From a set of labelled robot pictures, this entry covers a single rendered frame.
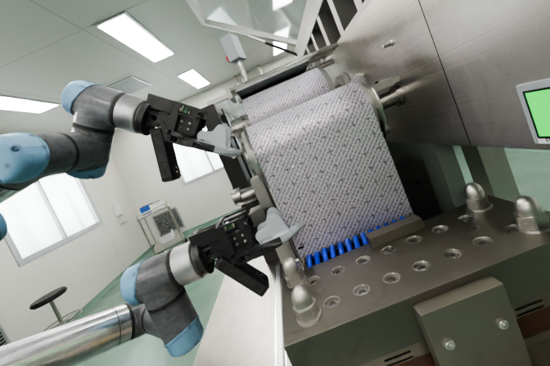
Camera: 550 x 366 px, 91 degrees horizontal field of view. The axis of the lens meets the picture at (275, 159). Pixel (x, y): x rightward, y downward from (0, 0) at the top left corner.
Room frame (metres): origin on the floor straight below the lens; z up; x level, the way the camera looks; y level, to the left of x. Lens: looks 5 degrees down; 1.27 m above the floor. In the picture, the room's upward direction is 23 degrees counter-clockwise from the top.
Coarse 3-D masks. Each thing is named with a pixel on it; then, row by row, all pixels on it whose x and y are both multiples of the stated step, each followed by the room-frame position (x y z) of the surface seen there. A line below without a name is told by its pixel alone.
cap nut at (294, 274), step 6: (288, 258) 0.44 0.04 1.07; (282, 264) 0.44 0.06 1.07; (288, 264) 0.43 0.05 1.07; (294, 264) 0.43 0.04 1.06; (288, 270) 0.43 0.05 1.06; (294, 270) 0.43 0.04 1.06; (300, 270) 0.43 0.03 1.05; (288, 276) 0.43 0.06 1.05; (294, 276) 0.43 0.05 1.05; (300, 276) 0.43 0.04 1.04; (306, 276) 0.44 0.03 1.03; (288, 282) 0.43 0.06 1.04; (294, 282) 0.43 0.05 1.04; (300, 282) 0.43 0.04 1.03
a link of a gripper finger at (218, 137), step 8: (216, 128) 0.54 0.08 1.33; (224, 128) 0.54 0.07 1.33; (200, 136) 0.54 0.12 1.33; (208, 136) 0.54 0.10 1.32; (216, 136) 0.54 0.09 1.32; (224, 136) 0.54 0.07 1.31; (216, 144) 0.54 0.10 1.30; (224, 144) 0.54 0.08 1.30; (216, 152) 0.54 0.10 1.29; (224, 152) 0.54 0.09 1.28; (232, 152) 0.55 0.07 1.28; (240, 152) 0.55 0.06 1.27
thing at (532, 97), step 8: (528, 96) 0.28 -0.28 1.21; (536, 96) 0.27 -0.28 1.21; (544, 96) 0.27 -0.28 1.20; (536, 104) 0.28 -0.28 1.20; (544, 104) 0.27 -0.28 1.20; (536, 112) 0.28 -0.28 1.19; (544, 112) 0.27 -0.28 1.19; (536, 120) 0.28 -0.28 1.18; (544, 120) 0.27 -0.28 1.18; (544, 128) 0.28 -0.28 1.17
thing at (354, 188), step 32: (320, 160) 0.50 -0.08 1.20; (352, 160) 0.50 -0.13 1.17; (384, 160) 0.50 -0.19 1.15; (288, 192) 0.51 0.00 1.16; (320, 192) 0.50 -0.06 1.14; (352, 192) 0.50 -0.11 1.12; (384, 192) 0.50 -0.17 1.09; (288, 224) 0.51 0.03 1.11; (320, 224) 0.51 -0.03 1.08; (352, 224) 0.50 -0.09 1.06
